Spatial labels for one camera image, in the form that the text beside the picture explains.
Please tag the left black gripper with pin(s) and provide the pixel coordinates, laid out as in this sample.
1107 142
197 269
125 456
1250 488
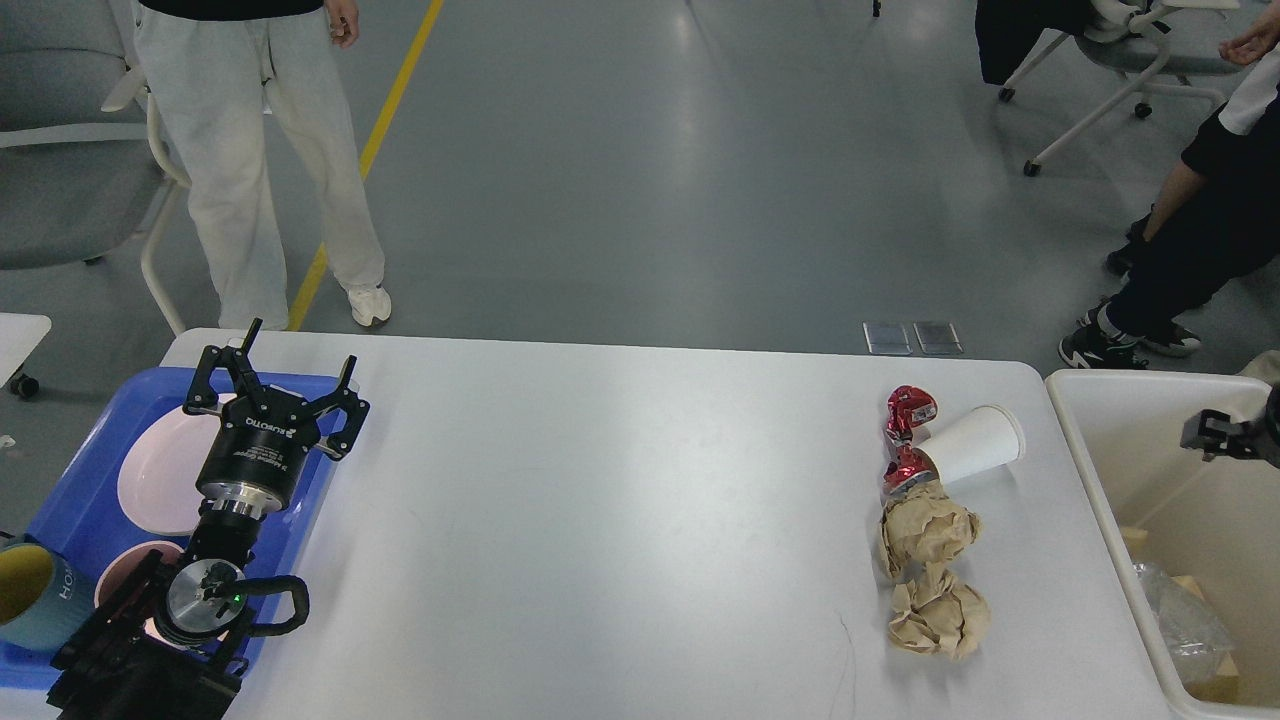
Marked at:
255 455

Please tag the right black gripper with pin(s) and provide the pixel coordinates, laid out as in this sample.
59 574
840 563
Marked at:
1215 434

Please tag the pink plate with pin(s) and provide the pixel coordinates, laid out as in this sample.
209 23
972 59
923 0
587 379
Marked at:
156 486

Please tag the small foil piece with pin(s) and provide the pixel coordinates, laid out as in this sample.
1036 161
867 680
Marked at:
1193 633

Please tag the pink mug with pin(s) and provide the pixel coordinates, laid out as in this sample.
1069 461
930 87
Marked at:
114 577

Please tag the white paper cup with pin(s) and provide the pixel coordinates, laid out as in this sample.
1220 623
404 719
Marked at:
986 438

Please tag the teal mug yellow inside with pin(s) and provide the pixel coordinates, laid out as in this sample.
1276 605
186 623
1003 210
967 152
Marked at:
44 598

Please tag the crushed red can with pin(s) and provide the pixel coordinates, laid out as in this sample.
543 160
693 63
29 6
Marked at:
909 408

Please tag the brown paper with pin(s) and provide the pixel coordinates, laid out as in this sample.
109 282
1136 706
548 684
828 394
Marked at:
924 525
936 613

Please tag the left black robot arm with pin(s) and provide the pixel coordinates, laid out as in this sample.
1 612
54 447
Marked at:
210 602

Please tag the white plastic bin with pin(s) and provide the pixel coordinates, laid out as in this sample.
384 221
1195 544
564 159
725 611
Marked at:
1213 520

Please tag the blue plastic tray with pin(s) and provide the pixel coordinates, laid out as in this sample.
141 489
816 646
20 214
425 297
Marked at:
83 521

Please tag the seated person black clothes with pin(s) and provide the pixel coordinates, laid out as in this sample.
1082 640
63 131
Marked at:
1215 220

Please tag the white side table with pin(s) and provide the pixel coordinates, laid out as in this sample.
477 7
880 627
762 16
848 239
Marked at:
20 335

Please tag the white rolling chair left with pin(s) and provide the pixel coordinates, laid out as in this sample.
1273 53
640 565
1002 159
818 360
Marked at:
84 165

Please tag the standing person grey trousers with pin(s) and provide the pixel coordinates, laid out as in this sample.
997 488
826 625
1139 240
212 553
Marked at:
215 69

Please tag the office chair with jacket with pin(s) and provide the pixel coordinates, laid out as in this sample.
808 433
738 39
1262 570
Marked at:
1154 47

